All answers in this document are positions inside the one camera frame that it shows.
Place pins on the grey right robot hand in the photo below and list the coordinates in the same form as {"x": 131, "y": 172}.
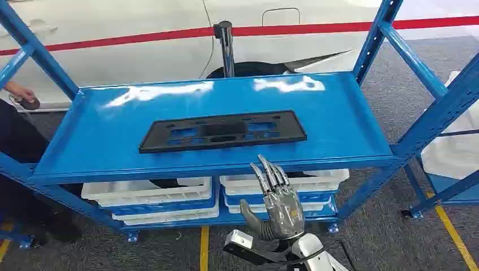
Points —
{"x": 282, "y": 213}

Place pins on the black plastic licence plate frame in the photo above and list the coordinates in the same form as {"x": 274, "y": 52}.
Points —
{"x": 157, "y": 142}

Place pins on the small dark handheld device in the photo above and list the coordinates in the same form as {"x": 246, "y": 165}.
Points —
{"x": 30, "y": 104}

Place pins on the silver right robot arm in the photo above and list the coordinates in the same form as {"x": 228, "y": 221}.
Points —
{"x": 311, "y": 247}

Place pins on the white plastic crate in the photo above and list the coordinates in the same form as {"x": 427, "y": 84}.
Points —
{"x": 149, "y": 190}
{"x": 322, "y": 179}
{"x": 168, "y": 217}
{"x": 314, "y": 206}

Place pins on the black car tyre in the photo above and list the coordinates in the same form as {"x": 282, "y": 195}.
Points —
{"x": 254, "y": 69}

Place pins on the blue metal shelf rack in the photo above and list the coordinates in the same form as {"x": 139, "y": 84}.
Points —
{"x": 449, "y": 187}
{"x": 112, "y": 123}

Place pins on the white plastic bag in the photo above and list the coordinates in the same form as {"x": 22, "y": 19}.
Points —
{"x": 453, "y": 153}

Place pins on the red barrier belt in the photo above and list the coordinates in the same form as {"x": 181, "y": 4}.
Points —
{"x": 299, "y": 28}

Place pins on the white car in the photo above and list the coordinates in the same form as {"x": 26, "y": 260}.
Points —
{"x": 112, "y": 60}

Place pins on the person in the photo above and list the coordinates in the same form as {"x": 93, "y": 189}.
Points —
{"x": 18, "y": 142}

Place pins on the yellow floor tape line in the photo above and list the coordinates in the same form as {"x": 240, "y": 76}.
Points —
{"x": 4, "y": 243}

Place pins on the person's hand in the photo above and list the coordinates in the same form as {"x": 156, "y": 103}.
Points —
{"x": 18, "y": 91}

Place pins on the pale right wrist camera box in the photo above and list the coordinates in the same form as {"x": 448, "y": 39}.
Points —
{"x": 239, "y": 239}

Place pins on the chrome barrier post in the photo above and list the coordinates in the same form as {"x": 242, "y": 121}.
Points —
{"x": 227, "y": 52}

